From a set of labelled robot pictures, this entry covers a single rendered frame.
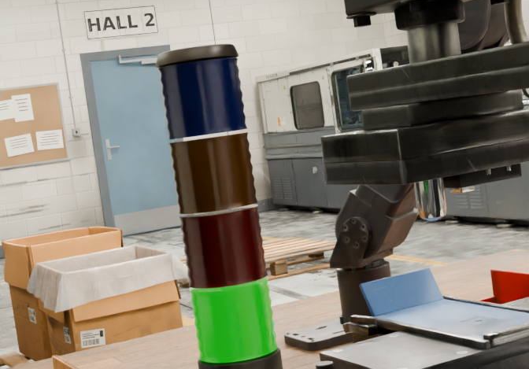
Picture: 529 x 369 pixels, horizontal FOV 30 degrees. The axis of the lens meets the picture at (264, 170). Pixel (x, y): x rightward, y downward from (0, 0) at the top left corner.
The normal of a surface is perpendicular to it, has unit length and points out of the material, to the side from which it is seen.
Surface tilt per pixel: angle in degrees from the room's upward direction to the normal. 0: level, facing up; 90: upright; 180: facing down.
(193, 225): 76
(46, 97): 90
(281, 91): 90
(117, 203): 90
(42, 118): 90
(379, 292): 60
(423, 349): 0
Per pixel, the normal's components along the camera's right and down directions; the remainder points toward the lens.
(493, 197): -0.91, 0.15
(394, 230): 0.73, 0.51
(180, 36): 0.39, -0.01
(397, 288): 0.32, -0.51
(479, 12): -0.57, 0.12
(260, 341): 0.56, -0.28
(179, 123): -0.61, -0.12
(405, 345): -0.14, -0.99
